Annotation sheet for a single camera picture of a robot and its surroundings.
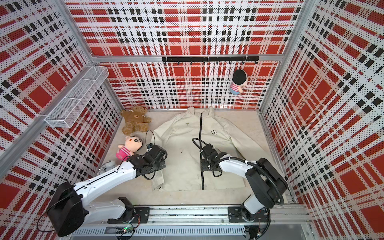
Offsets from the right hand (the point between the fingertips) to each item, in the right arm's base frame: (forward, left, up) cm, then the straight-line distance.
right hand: (209, 165), depth 90 cm
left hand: (-1, +27, +6) cm, 28 cm away
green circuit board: (-32, +41, +1) cm, 52 cm away
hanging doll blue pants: (+44, -20, +31) cm, 58 cm away
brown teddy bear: (+33, +53, +6) cm, 62 cm away
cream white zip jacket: (-3, +17, -1) cm, 17 cm away
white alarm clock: (-5, +55, +12) cm, 56 cm away
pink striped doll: (+12, +49, +6) cm, 51 cm away
